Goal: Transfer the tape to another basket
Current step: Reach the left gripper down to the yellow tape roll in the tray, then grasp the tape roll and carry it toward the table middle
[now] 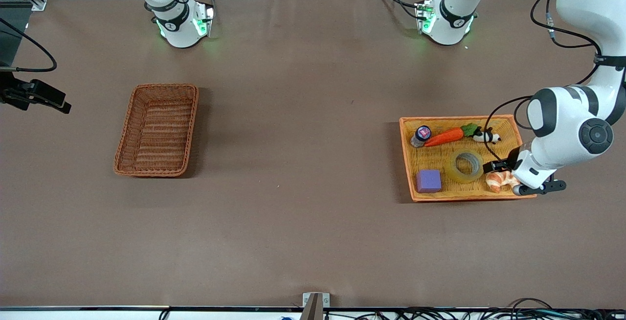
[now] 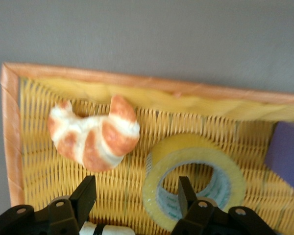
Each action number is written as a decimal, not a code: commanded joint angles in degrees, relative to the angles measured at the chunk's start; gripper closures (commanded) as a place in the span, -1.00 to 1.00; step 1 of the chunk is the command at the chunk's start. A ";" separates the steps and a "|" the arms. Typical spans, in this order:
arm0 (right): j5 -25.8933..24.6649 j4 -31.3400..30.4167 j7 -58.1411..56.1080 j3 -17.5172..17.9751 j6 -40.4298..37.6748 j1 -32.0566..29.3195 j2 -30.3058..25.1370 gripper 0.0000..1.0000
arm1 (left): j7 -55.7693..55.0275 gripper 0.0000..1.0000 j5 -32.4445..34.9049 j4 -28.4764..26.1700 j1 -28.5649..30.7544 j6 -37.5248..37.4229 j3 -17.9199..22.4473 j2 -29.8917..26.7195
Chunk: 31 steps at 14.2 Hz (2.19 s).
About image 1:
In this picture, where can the orange toy carrot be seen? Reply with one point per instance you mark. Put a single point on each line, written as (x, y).
(445, 137)

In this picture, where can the brown wicker basket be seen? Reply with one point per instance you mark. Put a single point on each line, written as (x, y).
(156, 134)

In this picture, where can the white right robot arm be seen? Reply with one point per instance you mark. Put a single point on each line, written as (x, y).
(178, 31)

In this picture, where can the purple foam cube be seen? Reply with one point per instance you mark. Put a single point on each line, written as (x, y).
(429, 181)

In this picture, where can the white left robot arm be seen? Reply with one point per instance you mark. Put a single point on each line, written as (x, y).
(567, 114)

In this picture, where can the small jar pink lid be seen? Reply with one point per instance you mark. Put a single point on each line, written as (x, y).
(421, 134)

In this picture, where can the grey metal camera post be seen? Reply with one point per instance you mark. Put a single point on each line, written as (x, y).
(313, 308)

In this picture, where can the yellow clear tape roll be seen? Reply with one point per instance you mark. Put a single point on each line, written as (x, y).
(462, 179)

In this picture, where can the white table edge rail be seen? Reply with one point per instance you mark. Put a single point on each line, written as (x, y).
(98, 314)

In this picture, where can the black white panda toy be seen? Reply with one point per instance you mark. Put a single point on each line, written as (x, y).
(484, 137)

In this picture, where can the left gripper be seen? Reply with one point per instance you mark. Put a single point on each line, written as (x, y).
(508, 161)

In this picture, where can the orange wicker basket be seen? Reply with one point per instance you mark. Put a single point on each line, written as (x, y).
(430, 158)

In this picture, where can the toy croissant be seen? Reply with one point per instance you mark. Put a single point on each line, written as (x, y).
(498, 180)

